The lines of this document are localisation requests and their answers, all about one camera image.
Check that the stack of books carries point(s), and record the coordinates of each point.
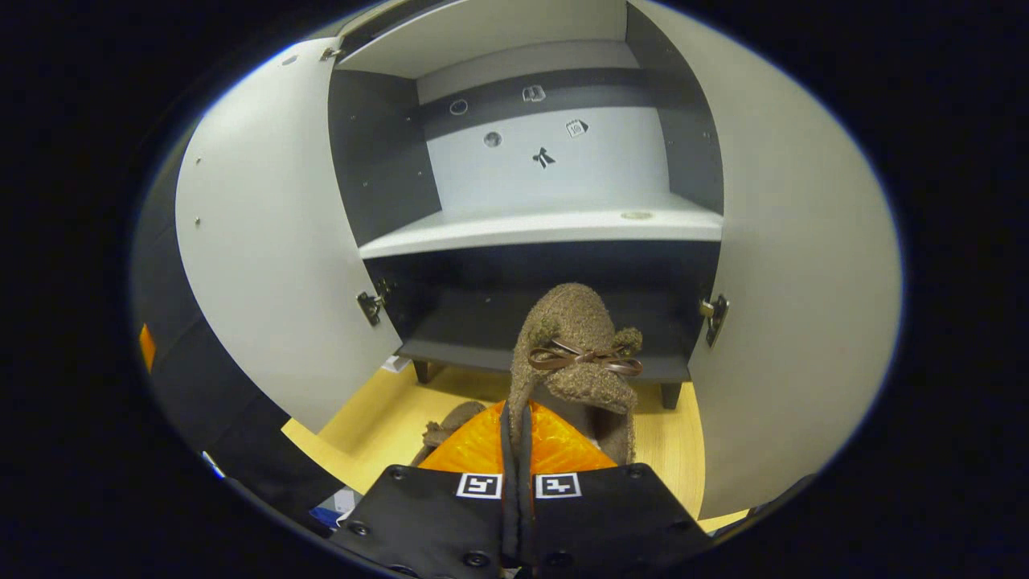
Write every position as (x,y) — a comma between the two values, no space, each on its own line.
(334,507)

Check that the grey cabinet door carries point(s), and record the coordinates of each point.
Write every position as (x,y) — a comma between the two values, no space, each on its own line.
(804,281)
(273,257)

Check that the brown fuzzy shoe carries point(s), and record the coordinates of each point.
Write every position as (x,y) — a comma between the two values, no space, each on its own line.
(454,422)
(575,322)

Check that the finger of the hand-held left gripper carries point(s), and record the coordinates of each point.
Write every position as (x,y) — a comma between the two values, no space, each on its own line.
(148,347)

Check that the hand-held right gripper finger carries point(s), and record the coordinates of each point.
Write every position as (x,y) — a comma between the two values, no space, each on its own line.
(525,515)
(509,515)

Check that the grey shoe cabinet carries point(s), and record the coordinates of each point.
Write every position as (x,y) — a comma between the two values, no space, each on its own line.
(555,225)

